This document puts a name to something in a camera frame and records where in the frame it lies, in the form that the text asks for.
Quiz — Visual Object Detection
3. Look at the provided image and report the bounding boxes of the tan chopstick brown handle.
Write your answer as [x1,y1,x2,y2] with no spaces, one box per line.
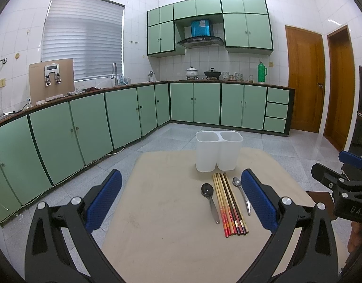
[224,172,249,234]

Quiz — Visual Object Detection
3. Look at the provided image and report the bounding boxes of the operator hand on gripper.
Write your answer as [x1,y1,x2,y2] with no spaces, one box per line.
[347,222,362,253]

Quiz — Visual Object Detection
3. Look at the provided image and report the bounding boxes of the black range hood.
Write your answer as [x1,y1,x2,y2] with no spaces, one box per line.
[177,36,224,49]

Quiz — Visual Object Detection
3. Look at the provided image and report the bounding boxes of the white cooking pot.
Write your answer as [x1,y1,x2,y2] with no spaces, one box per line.
[186,67,199,80]

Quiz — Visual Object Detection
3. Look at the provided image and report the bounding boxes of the black wok pan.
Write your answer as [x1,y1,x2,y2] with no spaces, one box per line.
[204,68,221,80]

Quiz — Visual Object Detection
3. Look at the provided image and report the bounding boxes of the green thermos flask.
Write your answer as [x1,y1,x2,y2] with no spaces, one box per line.
[257,61,267,83]

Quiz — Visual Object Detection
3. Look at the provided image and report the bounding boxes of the green lower kitchen cabinets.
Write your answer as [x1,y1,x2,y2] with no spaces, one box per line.
[0,81,295,223]

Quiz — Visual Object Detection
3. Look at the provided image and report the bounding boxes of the brown cardboard panel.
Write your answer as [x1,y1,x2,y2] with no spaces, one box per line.
[29,59,75,105]

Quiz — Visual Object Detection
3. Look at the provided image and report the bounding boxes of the blue box on hood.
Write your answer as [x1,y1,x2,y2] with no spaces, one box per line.
[191,20,213,37]

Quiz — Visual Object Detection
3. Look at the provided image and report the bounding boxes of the bamboo chopstick red orange handle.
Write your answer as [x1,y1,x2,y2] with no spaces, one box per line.
[212,174,230,238]

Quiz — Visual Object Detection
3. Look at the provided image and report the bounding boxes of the wooden door near cabinets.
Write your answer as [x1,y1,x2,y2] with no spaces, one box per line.
[285,26,326,133]

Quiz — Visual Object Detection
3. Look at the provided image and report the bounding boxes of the brown wooden stool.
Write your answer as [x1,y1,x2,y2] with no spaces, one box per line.
[307,191,337,221]

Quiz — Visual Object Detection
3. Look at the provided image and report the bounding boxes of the green upper wall cabinets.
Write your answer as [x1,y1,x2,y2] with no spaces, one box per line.
[147,0,274,58]

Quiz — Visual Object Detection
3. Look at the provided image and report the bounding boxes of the white double utensil holder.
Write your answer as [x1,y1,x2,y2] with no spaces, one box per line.
[196,130,243,172]

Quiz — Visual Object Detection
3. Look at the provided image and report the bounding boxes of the chrome sink faucet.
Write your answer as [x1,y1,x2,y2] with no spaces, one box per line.
[111,62,119,86]

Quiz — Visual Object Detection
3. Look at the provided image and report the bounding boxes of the dark brown chopstick red handle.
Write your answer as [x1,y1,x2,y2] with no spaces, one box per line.
[219,173,243,236]

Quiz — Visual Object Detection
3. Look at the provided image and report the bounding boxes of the window with white blinds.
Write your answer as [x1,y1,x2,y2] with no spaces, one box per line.
[41,0,125,81]

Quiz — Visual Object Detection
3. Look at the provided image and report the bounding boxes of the shiny steel spoon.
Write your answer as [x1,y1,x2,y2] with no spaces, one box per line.
[232,176,251,216]

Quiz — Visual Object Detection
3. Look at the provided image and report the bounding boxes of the bamboo chopstick plain tan handle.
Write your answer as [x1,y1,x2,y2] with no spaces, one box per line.
[218,173,237,235]

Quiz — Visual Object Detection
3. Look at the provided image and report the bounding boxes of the dark steel spoon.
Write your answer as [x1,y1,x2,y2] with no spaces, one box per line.
[201,183,220,224]

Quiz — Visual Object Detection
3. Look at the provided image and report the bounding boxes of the black chopstick silver band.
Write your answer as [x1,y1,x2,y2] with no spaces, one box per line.
[223,172,247,235]

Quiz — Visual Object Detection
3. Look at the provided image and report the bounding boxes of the wooden door far right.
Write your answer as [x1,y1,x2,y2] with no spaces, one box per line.
[324,26,355,151]

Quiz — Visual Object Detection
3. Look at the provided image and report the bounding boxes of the glass jars on counter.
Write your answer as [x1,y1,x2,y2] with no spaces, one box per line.
[222,72,254,83]

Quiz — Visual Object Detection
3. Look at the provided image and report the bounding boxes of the bamboo chopstick red patterned handle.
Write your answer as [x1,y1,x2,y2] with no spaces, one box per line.
[215,173,233,236]

